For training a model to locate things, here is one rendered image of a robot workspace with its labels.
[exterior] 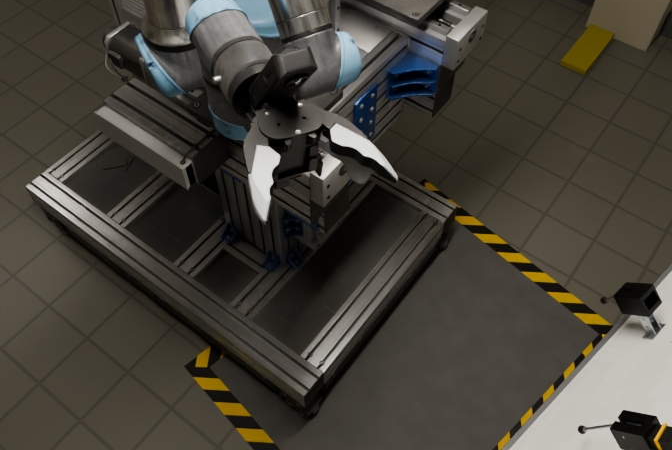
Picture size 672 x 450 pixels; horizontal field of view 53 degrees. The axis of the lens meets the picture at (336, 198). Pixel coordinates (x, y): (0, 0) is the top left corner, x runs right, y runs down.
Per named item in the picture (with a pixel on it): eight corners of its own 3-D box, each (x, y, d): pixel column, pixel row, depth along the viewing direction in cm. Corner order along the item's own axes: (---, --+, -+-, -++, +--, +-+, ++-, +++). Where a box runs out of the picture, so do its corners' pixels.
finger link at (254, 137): (279, 190, 70) (295, 132, 75) (280, 178, 68) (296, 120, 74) (234, 181, 70) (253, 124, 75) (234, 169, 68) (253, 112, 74)
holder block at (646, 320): (621, 319, 139) (600, 280, 137) (675, 325, 128) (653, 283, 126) (608, 333, 137) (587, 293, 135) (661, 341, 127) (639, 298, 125)
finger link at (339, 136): (399, 191, 77) (326, 159, 79) (409, 155, 73) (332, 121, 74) (388, 209, 75) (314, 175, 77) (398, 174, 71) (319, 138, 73)
